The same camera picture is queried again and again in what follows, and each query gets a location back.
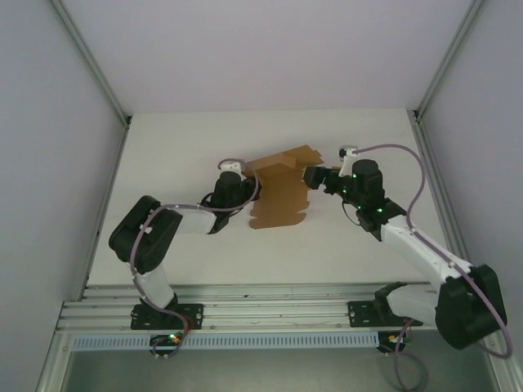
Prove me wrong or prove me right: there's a brown cardboard box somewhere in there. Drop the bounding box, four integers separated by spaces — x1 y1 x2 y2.
247 145 326 230

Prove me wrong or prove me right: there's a black controller board with LEDs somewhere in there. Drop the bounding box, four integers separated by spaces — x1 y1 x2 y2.
378 332 410 357
149 332 186 362

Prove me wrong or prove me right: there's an aluminium table side rail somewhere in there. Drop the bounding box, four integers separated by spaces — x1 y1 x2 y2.
81 118 132 289
407 109 479 296

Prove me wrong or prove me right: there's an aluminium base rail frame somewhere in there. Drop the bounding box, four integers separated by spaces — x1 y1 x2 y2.
56 281 502 334

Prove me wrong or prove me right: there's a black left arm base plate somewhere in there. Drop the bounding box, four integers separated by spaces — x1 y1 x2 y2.
130 302 204 330

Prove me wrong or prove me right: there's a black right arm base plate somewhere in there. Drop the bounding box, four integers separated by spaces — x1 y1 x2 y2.
346 301 424 327

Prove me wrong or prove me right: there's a light blue slotted cable duct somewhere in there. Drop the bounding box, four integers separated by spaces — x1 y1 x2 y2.
71 331 379 350

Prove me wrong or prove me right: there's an aluminium upright frame post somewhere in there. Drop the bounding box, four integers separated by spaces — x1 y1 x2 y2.
411 0 491 123
48 0 132 127

